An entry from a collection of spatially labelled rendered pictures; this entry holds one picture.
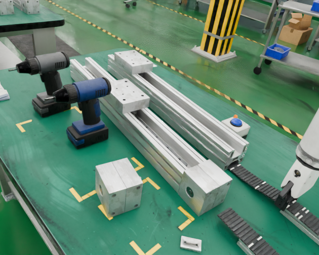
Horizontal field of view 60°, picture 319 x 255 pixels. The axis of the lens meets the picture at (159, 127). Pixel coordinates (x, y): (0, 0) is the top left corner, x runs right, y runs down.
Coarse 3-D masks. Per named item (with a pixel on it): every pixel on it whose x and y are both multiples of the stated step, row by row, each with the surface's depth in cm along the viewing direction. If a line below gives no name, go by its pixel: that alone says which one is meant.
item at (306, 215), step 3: (306, 210) 77; (303, 213) 76; (306, 213) 76; (309, 213) 77; (300, 216) 75; (303, 216) 75; (306, 216) 75; (309, 216) 75; (300, 219) 74; (303, 219) 74; (306, 219) 75; (303, 222) 74
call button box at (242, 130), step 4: (224, 120) 105; (228, 120) 105; (224, 124) 103; (228, 124) 103; (232, 124) 103; (244, 124) 104; (232, 128) 101; (236, 128) 102; (240, 128) 102; (244, 128) 102; (248, 128) 103; (236, 132) 100; (240, 132) 101; (244, 132) 103; (240, 136) 103; (244, 136) 105
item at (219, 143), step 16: (112, 64) 133; (144, 80) 117; (160, 80) 119; (160, 96) 108; (176, 96) 111; (160, 112) 111; (176, 112) 102; (192, 112) 106; (176, 128) 105; (192, 128) 97; (208, 128) 101; (224, 128) 96; (192, 144) 99; (208, 144) 92; (224, 144) 88; (240, 144) 91; (224, 160) 88; (240, 160) 96
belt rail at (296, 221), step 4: (284, 212) 79; (288, 212) 77; (288, 216) 78; (292, 216) 77; (292, 220) 77; (296, 220) 77; (296, 224) 76; (300, 224) 76; (300, 228) 76; (304, 228) 75; (308, 228) 74; (304, 232) 75; (308, 232) 74; (312, 232) 73; (308, 236) 74; (312, 236) 73; (316, 236) 72; (316, 240) 73
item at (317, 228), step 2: (318, 222) 74; (316, 224) 74; (318, 224) 74; (314, 226) 73; (316, 226) 73; (318, 226) 73; (312, 228) 72; (314, 228) 72; (316, 228) 73; (318, 228) 73; (312, 230) 72; (314, 230) 72; (316, 230) 72; (318, 230) 72; (314, 232) 72; (316, 232) 71; (318, 232) 72; (316, 234) 71
